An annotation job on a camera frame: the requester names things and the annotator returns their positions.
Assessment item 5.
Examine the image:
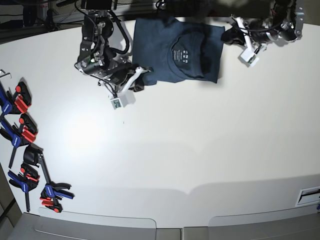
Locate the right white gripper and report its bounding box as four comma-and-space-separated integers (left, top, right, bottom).
97, 65, 155, 97

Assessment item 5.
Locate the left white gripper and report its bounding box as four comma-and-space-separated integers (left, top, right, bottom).
220, 17, 268, 52

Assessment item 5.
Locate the blue T-shirt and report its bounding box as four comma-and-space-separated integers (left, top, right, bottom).
132, 16, 225, 86

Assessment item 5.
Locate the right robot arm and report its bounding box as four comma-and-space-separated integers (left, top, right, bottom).
74, 0, 145, 98

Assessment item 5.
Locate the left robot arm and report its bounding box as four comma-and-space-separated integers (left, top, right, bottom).
221, 0, 305, 54

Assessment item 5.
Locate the top blue red clamp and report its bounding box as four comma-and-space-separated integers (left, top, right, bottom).
0, 81, 32, 121

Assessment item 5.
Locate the metal hex key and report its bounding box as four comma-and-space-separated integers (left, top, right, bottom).
0, 69, 12, 79

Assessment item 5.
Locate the long-bar blue red clamp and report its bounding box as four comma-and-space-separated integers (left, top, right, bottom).
38, 153, 75, 213

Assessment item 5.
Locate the left grey chair back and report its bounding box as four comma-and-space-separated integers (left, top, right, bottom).
34, 207, 157, 240

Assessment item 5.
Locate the grey chair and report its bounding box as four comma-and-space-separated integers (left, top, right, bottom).
208, 205, 320, 240
34, 207, 157, 240

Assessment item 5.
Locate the white label slot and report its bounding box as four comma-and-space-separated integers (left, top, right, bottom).
295, 186, 320, 208

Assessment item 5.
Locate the right grey chair back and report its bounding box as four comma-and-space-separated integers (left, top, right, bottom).
208, 205, 320, 240

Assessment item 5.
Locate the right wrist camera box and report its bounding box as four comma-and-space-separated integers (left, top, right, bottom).
110, 91, 136, 110

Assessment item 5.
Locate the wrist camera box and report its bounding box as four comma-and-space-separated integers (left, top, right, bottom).
238, 48, 260, 68
110, 91, 136, 110

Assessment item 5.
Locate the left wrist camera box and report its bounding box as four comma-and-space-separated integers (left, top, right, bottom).
238, 48, 260, 68

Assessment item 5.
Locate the aluminium rail with cables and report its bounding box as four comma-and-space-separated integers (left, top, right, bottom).
0, 4, 161, 43

